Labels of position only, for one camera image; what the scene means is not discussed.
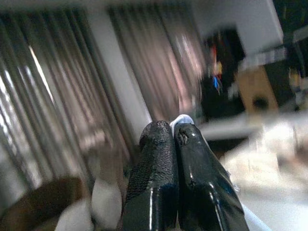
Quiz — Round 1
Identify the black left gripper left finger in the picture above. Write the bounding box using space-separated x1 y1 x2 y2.
122 120 180 231

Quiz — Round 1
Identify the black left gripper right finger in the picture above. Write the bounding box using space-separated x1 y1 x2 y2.
173 122 251 231

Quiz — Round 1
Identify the black shelf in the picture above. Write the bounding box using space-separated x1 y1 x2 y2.
201 25 246 121

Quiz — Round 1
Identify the wooden speaker black cone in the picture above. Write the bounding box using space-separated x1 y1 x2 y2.
235 65 280 114

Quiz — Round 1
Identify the grey pleated curtain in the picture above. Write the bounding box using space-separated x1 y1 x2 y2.
0 7 207 193

